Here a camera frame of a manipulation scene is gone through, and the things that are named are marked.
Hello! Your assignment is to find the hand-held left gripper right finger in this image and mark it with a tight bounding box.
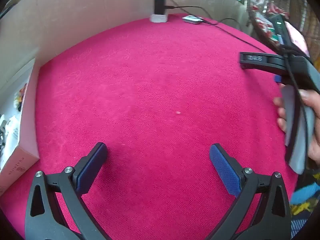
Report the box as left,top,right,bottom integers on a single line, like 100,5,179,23
207,143,292,240

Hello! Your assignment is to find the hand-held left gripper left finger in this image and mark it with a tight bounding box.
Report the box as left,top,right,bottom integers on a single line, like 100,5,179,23
24,142,112,240

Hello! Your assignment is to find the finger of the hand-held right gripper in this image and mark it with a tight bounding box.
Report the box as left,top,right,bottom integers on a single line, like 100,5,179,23
239,52,287,77

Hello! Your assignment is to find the white cardboard box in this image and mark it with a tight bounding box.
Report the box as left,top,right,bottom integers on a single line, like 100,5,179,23
0,58,41,196

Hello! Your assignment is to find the person's right hand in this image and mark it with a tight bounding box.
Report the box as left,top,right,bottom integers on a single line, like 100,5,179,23
273,89,320,167

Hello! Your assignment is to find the blue yellow cloth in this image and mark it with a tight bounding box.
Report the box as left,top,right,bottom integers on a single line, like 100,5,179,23
291,182,318,216

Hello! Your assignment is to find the white charging puck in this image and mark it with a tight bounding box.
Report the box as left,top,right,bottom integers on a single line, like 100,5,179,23
182,15,203,25

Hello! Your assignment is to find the white rounded item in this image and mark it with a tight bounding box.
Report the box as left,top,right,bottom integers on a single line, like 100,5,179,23
5,116,22,141

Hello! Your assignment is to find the multicoloured small item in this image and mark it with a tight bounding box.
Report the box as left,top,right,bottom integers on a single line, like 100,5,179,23
14,84,28,111

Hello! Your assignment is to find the pink embossed table cloth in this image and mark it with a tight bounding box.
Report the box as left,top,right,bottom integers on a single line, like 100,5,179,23
0,12,299,240

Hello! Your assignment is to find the black power adapter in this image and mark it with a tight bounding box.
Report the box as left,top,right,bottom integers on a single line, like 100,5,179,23
154,0,166,16

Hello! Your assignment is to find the black puck cable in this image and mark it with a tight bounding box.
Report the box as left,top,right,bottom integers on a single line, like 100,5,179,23
199,17,279,55

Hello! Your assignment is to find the dark wire basket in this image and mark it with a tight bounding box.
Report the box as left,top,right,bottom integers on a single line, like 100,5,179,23
246,0,320,63

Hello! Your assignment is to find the black adapter side cable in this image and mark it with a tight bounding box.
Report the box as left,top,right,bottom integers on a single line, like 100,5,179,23
165,5,219,26

